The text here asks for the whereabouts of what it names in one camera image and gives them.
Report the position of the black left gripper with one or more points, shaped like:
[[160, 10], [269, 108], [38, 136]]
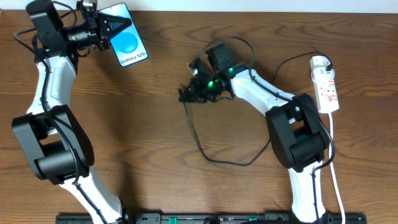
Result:
[[100, 31]]

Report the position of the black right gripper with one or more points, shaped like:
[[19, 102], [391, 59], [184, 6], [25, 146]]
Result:
[[196, 90]]

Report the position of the blue Galaxy smartphone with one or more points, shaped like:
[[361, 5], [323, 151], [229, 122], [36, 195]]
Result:
[[127, 45]]

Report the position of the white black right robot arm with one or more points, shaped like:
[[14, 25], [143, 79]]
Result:
[[300, 140]]

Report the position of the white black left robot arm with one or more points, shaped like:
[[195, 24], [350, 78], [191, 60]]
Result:
[[54, 143]]

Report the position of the white power strip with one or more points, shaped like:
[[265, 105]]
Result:
[[323, 78]]

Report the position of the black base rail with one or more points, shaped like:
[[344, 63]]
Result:
[[276, 217]]

